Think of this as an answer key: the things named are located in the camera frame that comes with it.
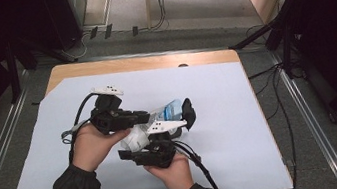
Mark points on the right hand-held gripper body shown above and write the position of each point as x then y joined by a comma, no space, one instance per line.
156,153

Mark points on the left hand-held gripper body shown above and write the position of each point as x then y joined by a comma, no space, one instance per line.
111,120

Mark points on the white and blue pouch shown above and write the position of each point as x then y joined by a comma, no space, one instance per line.
134,140

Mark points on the glass jar with black lid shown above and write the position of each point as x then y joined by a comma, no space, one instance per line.
188,111

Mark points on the person's right hand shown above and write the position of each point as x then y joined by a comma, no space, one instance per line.
175,177

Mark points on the person's left hand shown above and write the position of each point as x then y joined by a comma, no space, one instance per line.
95,149

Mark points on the black table grommet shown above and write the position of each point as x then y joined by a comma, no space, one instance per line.
182,65

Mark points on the white table mat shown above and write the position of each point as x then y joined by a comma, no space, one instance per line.
232,152

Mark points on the black metal stand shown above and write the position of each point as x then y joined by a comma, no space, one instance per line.
12,74

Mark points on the dark cabinet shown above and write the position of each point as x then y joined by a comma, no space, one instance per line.
63,15

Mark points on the black tripod stand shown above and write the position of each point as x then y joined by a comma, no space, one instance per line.
286,53

